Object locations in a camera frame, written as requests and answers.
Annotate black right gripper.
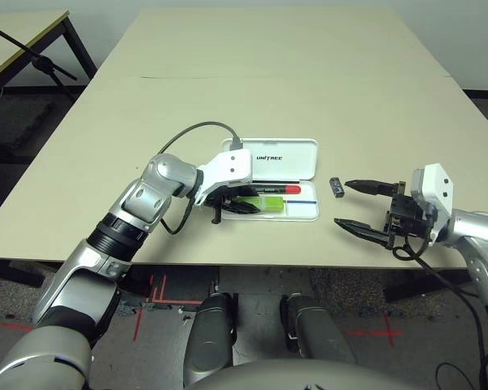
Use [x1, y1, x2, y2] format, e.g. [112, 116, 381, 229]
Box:
[333, 179, 434, 249]

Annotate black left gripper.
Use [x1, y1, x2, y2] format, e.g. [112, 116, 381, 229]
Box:
[205, 184, 262, 224]

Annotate green highlighter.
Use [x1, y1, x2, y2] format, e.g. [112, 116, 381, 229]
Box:
[237, 196, 285, 213]

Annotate small black eraser block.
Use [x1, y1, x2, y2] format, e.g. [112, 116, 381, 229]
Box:
[328, 175, 346, 198]

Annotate black marker with red cap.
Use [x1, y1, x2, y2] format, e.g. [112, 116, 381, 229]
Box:
[250, 184, 302, 195]

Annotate white hinged pencil case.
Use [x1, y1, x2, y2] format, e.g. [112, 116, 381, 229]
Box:
[220, 137, 321, 223]

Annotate black table base foot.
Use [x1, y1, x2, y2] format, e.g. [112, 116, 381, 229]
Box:
[384, 267, 473, 304]

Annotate red floor tape lines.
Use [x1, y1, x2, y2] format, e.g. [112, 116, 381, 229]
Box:
[132, 274, 203, 342]

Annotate red floor tape cross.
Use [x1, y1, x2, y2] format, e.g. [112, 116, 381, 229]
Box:
[345, 312, 403, 349]

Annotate grey robot right leg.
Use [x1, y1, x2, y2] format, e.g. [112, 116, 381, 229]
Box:
[279, 292, 357, 365]

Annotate grey robot leg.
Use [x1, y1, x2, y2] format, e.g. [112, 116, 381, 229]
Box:
[279, 292, 357, 365]
[185, 292, 239, 387]

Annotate grey robot left leg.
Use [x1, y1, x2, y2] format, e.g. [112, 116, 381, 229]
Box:
[185, 292, 239, 387]

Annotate grey robot torso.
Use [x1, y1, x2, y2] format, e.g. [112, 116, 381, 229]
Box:
[185, 357, 432, 390]

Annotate black tripod stand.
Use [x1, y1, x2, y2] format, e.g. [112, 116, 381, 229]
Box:
[0, 19, 78, 101]

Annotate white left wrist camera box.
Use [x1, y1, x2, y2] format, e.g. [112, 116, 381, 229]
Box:
[194, 148, 254, 204]

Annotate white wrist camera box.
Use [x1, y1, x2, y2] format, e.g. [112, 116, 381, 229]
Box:
[410, 163, 455, 247]
[194, 148, 254, 204]

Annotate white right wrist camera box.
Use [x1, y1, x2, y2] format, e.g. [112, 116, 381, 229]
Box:
[410, 163, 455, 247]

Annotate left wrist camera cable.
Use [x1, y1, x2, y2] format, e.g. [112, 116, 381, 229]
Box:
[160, 121, 243, 236]

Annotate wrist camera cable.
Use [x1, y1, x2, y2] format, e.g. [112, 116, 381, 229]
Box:
[160, 121, 243, 236]
[390, 233, 488, 390]

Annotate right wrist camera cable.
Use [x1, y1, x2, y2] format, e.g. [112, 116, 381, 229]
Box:
[390, 233, 488, 390]

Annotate beige side table black frame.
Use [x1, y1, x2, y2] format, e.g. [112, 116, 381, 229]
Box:
[0, 10, 98, 89]

